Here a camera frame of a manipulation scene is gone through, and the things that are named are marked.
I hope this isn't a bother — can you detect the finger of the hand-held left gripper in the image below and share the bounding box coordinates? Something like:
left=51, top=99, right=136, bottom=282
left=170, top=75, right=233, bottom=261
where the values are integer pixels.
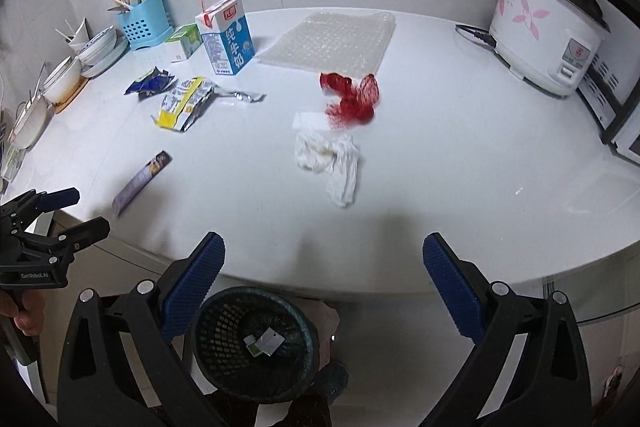
left=20, top=217, right=111, bottom=267
left=0, top=188, right=81, bottom=233

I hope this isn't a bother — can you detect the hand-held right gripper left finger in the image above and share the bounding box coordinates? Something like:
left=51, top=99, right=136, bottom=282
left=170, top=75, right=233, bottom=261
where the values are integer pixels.
left=56, top=232, right=227, bottom=427

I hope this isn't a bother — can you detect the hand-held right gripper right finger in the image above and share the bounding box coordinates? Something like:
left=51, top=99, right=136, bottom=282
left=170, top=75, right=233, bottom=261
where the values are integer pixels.
left=422, top=232, right=593, bottom=427

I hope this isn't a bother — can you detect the dark plastic mesh wastebasket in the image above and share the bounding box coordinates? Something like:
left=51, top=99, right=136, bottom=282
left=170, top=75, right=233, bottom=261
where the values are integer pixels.
left=192, top=286, right=321, bottom=404

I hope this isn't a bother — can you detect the blue snack wrapper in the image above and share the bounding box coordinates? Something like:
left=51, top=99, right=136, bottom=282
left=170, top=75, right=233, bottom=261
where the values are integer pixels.
left=124, top=67, right=178, bottom=100

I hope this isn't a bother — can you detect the blue white milk carton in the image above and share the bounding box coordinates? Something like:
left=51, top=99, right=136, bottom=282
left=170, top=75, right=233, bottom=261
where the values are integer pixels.
left=195, top=0, right=256, bottom=76

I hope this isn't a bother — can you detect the person's left hand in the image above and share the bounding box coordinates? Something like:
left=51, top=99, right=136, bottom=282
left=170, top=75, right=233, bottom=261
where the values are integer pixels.
left=0, top=291, right=47, bottom=337

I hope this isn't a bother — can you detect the purple long wrapper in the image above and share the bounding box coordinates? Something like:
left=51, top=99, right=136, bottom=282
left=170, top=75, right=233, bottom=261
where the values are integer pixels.
left=112, top=150, right=173, bottom=218

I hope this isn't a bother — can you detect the metal dish rack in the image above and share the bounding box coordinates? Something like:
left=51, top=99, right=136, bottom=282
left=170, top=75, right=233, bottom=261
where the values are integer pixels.
left=0, top=94, right=55, bottom=182

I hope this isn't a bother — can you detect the white paper scrap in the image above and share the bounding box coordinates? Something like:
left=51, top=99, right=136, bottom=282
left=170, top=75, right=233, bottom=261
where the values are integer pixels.
left=244, top=328, right=281, bottom=356

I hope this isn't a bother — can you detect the round wooden coaster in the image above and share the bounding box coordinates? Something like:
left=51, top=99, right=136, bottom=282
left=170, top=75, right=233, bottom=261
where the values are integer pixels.
left=52, top=77, right=92, bottom=115

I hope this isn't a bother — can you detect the plain white bowl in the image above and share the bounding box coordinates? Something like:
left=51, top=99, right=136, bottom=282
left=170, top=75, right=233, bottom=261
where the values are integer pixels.
left=42, top=56, right=84, bottom=104

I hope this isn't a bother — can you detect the glass side table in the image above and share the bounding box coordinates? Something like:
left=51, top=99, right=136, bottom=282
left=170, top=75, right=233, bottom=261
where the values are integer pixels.
left=544, top=252, right=640, bottom=325

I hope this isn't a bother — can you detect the grey blue slipper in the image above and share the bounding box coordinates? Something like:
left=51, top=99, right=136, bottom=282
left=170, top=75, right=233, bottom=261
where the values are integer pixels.
left=312, top=361, right=350, bottom=400

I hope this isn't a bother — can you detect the white plate stack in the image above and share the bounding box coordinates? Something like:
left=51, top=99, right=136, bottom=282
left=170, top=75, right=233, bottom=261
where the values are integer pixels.
left=80, top=36, right=130, bottom=78

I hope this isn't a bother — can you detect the yellow snack wrapper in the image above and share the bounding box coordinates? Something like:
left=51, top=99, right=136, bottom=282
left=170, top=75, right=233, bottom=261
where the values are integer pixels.
left=152, top=77, right=216, bottom=132

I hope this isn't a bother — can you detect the white cup with sticks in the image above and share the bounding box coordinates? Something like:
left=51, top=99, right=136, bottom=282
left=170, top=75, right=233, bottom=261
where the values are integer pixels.
left=56, top=19, right=92, bottom=54

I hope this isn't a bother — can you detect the blue patterned bowl stack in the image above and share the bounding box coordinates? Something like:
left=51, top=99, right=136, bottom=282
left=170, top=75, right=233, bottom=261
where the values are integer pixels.
left=75, top=26, right=118, bottom=64

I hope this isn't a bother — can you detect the person's dark trouser leg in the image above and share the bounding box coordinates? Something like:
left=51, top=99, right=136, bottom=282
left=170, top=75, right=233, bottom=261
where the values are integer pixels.
left=287, top=393, right=335, bottom=427

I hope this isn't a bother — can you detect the crumpled white tissue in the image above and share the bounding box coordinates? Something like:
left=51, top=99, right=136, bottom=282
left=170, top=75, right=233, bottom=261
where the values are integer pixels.
left=294, top=131, right=361, bottom=208

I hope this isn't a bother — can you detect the silver foil wrapper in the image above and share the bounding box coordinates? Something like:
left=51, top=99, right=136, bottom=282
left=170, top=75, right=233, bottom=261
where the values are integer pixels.
left=212, top=88, right=266, bottom=104

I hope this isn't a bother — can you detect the red white shoe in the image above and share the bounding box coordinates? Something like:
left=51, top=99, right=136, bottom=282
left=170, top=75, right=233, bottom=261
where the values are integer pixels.
left=602, top=364, right=626, bottom=400

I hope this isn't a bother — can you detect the light blue utensil holder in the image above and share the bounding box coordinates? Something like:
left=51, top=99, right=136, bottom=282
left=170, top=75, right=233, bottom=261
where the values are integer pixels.
left=116, top=0, right=176, bottom=52

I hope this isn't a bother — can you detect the green white small box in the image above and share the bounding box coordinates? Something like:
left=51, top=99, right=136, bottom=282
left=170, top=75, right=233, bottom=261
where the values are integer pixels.
left=164, top=24, right=202, bottom=62

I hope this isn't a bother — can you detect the red mesh net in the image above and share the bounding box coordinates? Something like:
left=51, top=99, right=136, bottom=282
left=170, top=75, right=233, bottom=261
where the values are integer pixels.
left=320, top=71, right=381, bottom=130

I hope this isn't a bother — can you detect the white floral rice cooker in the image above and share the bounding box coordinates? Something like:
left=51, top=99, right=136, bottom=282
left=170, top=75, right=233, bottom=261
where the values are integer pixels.
left=489, top=0, right=612, bottom=98

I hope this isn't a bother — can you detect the clear bubble wrap sheet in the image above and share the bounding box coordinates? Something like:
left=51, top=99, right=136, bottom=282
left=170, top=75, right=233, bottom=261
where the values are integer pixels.
left=256, top=11, right=397, bottom=78

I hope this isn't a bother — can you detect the white microwave oven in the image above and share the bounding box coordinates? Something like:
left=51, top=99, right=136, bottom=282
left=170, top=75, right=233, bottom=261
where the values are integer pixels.
left=575, top=2, right=640, bottom=165

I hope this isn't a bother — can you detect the black power cable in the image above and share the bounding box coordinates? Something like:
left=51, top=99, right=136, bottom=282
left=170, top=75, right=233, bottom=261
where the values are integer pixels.
left=455, top=23, right=499, bottom=48

